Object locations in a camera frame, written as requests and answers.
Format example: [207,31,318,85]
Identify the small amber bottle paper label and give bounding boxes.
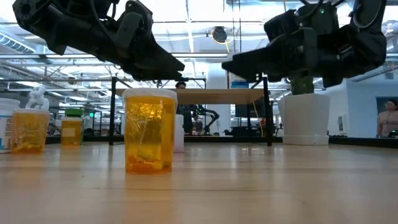
[60,116,83,146]

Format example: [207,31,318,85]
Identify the white bottle blue label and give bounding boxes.
[0,98,21,154]

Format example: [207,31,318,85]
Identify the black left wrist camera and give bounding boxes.
[124,0,154,41]

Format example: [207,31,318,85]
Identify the black cord reel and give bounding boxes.
[212,26,228,44]

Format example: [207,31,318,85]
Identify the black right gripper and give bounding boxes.
[221,26,354,88]

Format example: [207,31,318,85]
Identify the wooden shelf black metal legs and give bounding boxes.
[108,77,274,147]

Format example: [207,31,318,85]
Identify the tall amber pill bottle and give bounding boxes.
[122,88,178,175]

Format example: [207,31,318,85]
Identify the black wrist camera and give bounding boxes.
[264,2,340,43]
[124,0,154,41]

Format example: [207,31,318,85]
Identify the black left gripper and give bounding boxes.
[46,12,186,82]

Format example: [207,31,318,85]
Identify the black monitor screen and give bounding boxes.
[235,104,265,119]

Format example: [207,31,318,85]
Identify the person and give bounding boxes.
[376,98,398,139]
[175,81,195,135]

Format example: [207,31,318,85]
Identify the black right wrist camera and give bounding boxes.
[264,2,340,43]

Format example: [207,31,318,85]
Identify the small white bottle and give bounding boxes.
[173,114,185,154]

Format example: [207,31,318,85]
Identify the short wide amber pill bottle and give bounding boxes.
[11,108,50,155]

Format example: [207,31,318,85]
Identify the green cactus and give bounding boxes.
[290,76,315,96]

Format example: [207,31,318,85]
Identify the white plant pot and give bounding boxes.
[277,93,331,146]

